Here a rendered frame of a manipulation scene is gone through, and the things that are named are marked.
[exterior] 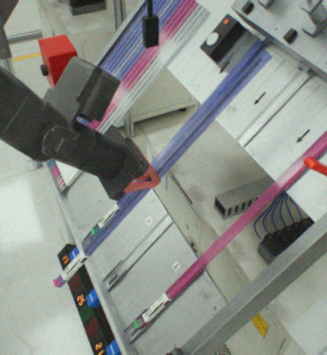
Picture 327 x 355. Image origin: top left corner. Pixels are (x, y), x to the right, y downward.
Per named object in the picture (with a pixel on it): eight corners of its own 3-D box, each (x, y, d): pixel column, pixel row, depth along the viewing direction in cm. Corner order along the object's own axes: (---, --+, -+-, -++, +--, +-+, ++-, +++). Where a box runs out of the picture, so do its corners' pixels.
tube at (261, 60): (61, 288, 72) (55, 287, 71) (58, 281, 72) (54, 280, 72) (272, 57, 59) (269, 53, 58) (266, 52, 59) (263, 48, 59)
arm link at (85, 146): (23, 144, 52) (43, 159, 48) (47, 95, 52) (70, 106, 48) (66, 161, 57) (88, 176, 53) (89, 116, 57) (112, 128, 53)
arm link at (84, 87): (-20, 119, 46) (36, 153, 43) (27, 24, 45) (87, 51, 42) (46, 141, 57) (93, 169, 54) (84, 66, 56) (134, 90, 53)
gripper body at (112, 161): (120, 127, 62) (82, 107, 57) (150, 169, 56) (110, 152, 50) (94, 159, 64) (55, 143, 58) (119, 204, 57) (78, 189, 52)
